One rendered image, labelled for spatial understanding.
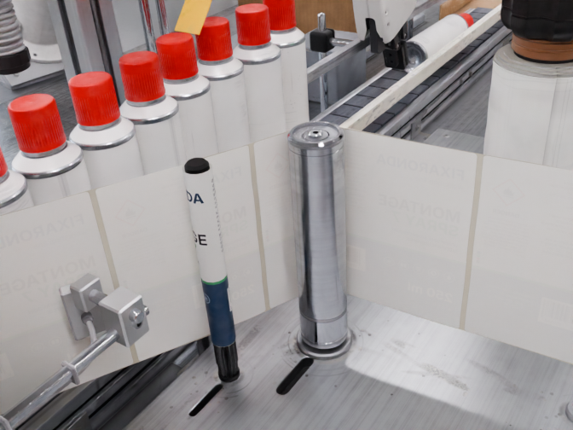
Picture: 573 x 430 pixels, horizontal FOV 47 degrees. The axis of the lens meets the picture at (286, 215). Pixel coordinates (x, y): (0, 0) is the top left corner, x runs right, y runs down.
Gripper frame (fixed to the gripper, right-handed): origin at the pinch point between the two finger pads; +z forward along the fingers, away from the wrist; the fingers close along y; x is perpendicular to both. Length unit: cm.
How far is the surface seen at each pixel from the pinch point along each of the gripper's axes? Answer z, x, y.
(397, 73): 6.8, -2.2, -3.4
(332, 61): -6.7, -3.0, 10.9
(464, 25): 8.3, 2.3, -19.1
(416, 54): 4.4, 0.2, -5.8
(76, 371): -30, 15, 64
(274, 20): -22.5, 0.6, 23.3
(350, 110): 1.4, -1.9, 11.2
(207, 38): -27.0, 0.3, 32.6
